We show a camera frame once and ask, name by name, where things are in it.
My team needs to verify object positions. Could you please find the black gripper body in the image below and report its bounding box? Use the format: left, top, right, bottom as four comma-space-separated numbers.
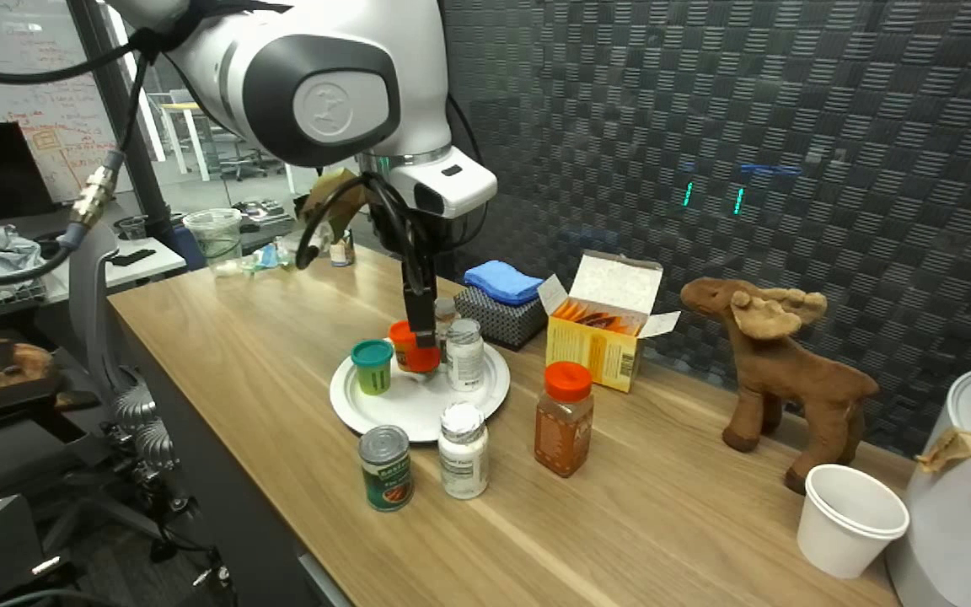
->
395, 210, 447, 296

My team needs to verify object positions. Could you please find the red toy strawberry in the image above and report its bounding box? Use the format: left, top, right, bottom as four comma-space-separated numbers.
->
390, 333, 447, 379

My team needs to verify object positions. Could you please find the teal-lid dough tub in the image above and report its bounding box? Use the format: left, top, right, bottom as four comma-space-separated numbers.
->
346, 338, 397, 397

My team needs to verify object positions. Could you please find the white paper plate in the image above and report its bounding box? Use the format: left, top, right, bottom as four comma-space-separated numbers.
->
327, 333, 517, 446

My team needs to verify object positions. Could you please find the labelled tin can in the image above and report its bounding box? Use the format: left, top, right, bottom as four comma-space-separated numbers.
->
327, 229, 356, 269

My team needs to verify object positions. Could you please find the folded blue cloth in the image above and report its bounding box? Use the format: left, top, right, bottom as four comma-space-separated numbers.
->
461, 258, 546, 309

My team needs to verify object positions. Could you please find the open yellow cardboard box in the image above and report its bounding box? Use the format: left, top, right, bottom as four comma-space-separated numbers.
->
535, 249, 684, 395

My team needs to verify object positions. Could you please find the orange-lid spice jar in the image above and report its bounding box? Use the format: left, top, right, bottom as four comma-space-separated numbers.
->
531, 362, 595, 484

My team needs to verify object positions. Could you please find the clear plastic cup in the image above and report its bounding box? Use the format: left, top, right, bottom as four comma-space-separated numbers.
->
181, 207, 245, 269

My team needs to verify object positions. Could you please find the white side desk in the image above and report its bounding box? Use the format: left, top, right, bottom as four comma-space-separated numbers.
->
45, 232, 192, 304

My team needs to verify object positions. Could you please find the brown moose plush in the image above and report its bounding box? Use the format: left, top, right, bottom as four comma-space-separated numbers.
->
678, 278, 884, 499

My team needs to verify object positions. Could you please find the white paper cup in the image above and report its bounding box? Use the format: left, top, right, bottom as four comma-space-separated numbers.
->
794, 463, 914, 584

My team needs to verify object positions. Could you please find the thin black cable loop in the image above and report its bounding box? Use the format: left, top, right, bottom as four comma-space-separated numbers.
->
293, 165, 418, 296

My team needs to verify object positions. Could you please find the grey metal post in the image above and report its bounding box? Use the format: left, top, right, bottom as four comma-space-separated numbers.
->
65, 211, 121, 391

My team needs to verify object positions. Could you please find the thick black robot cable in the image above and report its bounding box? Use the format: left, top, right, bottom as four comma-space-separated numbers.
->
0, 19, 192, 285

